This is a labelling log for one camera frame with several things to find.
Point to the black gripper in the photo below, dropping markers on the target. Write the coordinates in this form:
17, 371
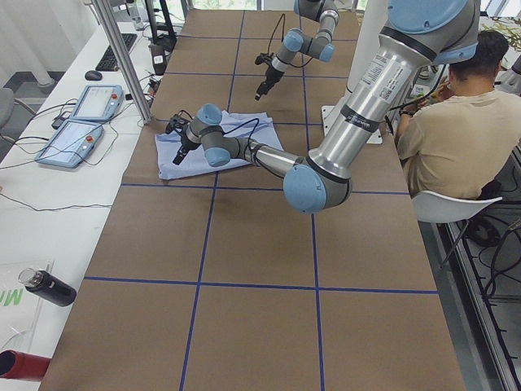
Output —
186, 143
270, 75

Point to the light blue striped shirt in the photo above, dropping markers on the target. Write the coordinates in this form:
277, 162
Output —
195, 163

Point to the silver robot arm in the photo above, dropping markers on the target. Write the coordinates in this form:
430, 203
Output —
416, 34
319, 46

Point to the upper blue teach pendant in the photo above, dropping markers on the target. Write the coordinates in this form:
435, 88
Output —
98, 103

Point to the blue teach pendant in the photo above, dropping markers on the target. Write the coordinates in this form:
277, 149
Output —
98, 103
71, 144

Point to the lower blue teach pendant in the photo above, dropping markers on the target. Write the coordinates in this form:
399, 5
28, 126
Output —
71, 144

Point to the black computer mouse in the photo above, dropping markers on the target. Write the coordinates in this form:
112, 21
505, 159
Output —
93, 75

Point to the black water bottle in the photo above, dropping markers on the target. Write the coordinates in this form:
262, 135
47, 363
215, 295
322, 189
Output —
47, 286

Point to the person in beige shirt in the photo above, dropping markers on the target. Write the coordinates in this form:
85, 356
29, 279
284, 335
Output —
458, 145

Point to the white plastic chair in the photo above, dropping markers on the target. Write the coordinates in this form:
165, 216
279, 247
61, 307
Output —
436, 208

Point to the white paper green print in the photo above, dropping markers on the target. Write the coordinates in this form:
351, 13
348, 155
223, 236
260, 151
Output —
24, 326

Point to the red cylinder bottle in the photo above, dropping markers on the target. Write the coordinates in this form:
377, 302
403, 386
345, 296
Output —
17, 365

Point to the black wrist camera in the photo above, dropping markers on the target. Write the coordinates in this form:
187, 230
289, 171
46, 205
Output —
264, 58
177, 124

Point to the aluminium frame post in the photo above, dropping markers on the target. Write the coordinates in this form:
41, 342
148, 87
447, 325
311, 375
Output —
114, 36

